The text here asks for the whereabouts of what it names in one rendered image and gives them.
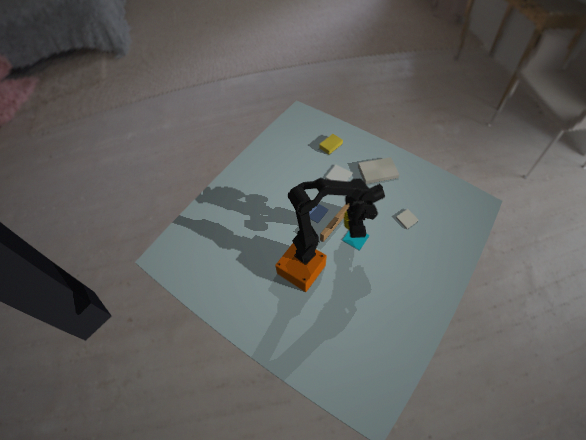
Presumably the yellow rectangular block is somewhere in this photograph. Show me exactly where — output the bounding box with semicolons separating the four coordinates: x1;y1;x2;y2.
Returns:
320;134;343;154

